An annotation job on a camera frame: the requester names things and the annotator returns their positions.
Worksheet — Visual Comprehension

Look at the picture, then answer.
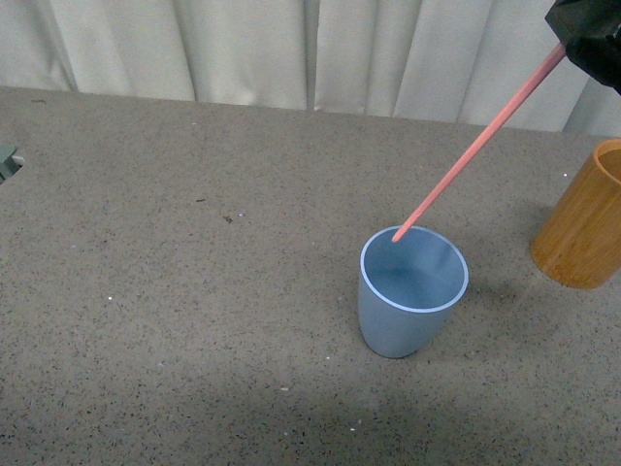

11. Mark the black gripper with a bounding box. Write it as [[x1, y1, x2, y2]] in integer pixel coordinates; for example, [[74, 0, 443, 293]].
[[545, 0, 620, 93]]

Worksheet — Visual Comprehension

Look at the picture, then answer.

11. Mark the pink chopstick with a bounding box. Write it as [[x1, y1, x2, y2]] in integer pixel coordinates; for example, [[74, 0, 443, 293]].
[[392, 43, 566, 243]]

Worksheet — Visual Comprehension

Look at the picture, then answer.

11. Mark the bamboo chopstick holder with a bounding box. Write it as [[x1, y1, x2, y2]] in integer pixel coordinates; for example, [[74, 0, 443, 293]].
[[531, 139, 620, 289]]

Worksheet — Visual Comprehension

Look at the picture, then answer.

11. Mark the blue plastic cup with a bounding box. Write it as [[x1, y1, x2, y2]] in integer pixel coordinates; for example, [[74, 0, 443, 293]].
[[357, 226, 470, 358]]

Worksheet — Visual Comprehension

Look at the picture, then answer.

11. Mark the white curtain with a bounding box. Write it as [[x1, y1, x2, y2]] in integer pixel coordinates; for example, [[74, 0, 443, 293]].
[[0, 0, 621, 136]]

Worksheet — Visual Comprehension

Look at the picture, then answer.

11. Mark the green dish drying rack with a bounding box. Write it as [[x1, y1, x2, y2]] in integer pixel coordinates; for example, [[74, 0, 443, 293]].
[[0, 143, 24, 183]]

